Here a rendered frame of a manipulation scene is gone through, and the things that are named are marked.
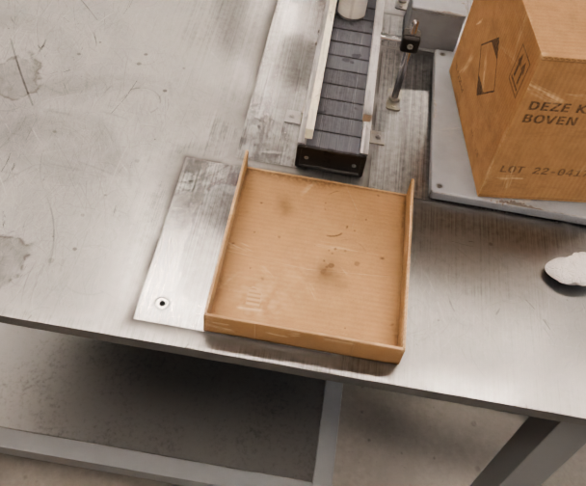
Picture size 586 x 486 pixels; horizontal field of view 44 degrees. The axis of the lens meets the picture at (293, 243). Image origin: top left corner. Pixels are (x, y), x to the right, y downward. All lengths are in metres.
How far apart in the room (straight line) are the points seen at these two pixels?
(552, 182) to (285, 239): 0.41
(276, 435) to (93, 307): 0.68
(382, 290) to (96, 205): 0.43
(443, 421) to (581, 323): 0.86
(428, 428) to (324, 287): 0.93
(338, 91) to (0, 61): 0.57
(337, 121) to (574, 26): 0.37
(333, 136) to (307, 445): 0.70
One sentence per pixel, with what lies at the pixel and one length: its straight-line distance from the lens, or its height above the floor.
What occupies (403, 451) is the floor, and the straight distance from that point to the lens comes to 1.84.
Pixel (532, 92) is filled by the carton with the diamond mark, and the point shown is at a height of 1.06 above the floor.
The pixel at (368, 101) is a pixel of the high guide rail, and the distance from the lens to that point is 1.08.
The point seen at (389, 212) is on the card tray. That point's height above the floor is 0.83.
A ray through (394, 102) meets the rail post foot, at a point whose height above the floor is 0.83.
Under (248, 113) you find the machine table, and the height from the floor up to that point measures 0.83.
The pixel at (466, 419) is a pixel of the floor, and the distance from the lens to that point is 1.92.
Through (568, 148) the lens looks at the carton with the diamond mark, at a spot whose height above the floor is 0.96.
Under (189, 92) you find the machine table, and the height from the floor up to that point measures 0.83.
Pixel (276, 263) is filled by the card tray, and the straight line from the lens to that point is 1.02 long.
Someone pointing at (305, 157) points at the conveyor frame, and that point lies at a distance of 1.13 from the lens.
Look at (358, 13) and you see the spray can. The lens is 1.36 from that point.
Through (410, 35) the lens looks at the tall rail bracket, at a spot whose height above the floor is 0.97.
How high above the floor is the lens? 1.66
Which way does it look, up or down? 52 degrees down
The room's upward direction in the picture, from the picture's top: 9 degrees clockwise
